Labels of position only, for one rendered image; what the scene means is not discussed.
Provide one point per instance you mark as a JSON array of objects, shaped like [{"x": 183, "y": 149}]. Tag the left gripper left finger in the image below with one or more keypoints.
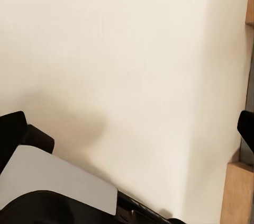
[{"x": 13, "y": 127}]

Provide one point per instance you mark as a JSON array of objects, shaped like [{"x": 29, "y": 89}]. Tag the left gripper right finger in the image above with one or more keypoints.
[{"x": 246, "y": 127}]

